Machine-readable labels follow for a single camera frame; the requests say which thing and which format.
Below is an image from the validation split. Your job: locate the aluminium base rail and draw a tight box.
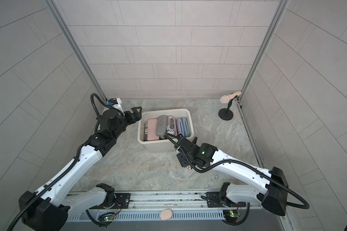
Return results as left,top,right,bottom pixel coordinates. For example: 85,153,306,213
44,189,287,213

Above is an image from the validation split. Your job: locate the circuit board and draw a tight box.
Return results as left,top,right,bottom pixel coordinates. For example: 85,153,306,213
98,212,116,222
223,210,242,224

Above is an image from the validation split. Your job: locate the right circuit board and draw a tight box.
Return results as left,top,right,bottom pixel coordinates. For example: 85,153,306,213
223,210,242,224

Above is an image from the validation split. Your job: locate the pink oval pad on rail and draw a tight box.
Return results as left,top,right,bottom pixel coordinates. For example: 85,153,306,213
160,209,173,221

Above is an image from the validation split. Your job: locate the pink microphone on black stand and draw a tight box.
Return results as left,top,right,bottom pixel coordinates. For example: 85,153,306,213
218,91,242,121

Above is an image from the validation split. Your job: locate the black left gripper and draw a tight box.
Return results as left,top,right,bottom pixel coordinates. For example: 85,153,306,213
111,105,142,140

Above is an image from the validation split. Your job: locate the left circuit board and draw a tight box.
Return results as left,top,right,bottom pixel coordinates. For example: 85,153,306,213
98,212,116,222

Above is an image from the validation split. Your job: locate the grey oval case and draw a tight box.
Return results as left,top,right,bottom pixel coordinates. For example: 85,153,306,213
156,115,168,137

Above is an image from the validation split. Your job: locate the pink case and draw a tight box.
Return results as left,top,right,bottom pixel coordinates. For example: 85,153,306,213
147,118,160,141

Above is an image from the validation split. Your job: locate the cream plastic storage box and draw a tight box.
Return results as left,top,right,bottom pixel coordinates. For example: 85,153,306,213
137,108,195,153

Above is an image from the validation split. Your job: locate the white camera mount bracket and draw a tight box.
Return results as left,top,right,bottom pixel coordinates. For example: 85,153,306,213
107,98,124,115

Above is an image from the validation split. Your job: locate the light blue case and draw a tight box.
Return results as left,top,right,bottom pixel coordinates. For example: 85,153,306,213
181,117,190,137

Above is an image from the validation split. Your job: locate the flag print case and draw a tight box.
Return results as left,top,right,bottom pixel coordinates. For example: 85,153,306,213
166,115,177,136
144,126,148,141

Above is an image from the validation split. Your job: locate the purple case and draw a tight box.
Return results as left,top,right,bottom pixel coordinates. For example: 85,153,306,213
176,118,185,136

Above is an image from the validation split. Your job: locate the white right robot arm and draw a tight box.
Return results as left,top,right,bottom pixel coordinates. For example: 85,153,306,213
166,134,310,216

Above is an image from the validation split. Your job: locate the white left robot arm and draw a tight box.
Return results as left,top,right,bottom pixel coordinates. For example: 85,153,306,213
8,107,142,231

